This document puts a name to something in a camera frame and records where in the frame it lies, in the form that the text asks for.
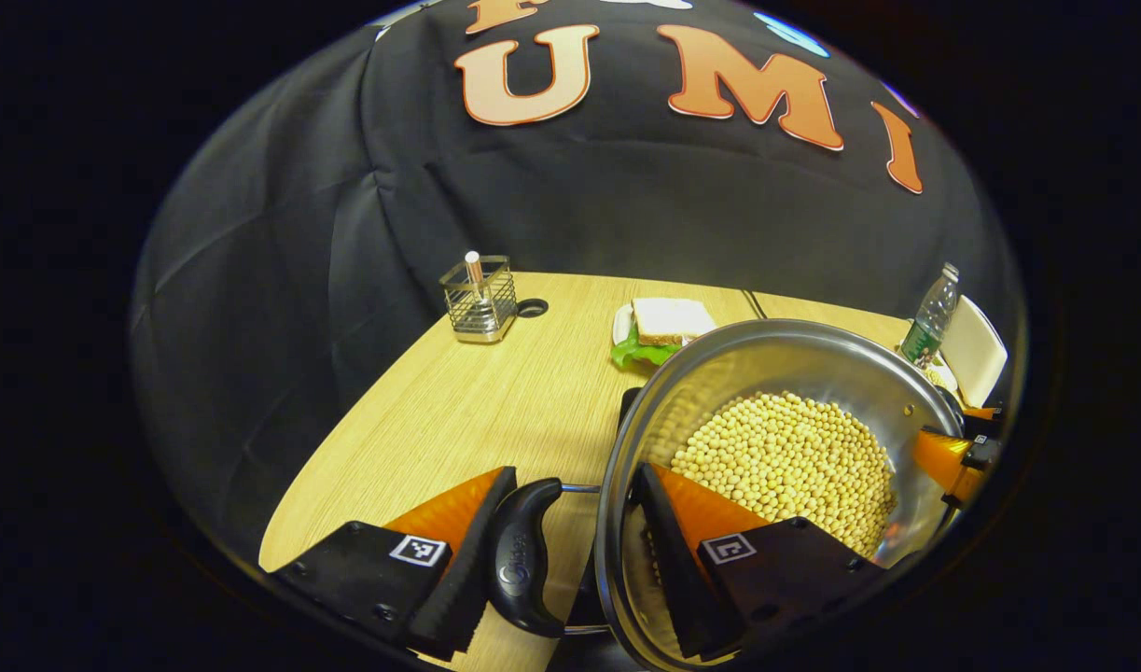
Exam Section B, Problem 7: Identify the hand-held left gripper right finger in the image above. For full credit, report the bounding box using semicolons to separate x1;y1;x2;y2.
631;462;884;662

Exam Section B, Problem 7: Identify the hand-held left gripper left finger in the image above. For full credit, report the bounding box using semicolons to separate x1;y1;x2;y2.
271;465;520;659

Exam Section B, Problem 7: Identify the black induction cooktop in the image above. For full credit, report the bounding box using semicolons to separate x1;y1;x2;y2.
547;385;646;672

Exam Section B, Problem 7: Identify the steel pot with black handle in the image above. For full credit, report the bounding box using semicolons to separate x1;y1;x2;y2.
488;317;965;672

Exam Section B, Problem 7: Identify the clear plastic water bottle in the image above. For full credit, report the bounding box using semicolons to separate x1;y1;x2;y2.
898;262;961;370

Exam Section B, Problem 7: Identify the pile of soybeans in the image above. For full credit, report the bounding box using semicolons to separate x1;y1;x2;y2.
645;390;897;561

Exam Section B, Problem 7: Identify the sandwich with lettuce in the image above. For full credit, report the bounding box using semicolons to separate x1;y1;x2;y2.
611;297;718;369

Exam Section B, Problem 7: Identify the metal wire holder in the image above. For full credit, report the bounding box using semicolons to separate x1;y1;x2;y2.
438;254;519;345

